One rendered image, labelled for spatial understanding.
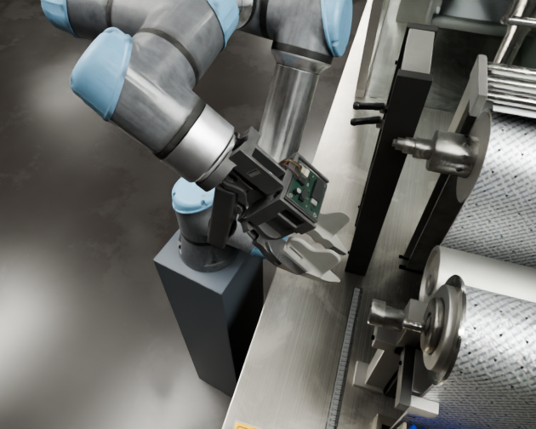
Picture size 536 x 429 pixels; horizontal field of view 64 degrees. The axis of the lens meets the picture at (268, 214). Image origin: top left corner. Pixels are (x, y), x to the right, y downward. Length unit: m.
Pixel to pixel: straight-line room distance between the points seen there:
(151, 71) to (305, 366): 0.70
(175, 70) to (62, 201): 2.21
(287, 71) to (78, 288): 1.66
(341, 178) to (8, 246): 1.81
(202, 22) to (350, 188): 0.84
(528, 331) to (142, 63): 0.52
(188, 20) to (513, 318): 0.50
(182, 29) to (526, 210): 0.52
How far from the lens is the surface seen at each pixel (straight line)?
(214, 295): 1.05
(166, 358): 1.96
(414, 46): 0.75
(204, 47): 0.47
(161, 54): 0.44
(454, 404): 0.71
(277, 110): 0.82
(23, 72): 3.73
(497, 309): 0.61
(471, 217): 0.72
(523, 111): 0.67
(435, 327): 0.60
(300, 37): 0.80
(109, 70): 0.42
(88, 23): 0.55
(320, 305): 1.01
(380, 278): 1.07
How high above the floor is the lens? 1.79
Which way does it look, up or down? 51 degrees down
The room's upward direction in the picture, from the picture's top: straight up
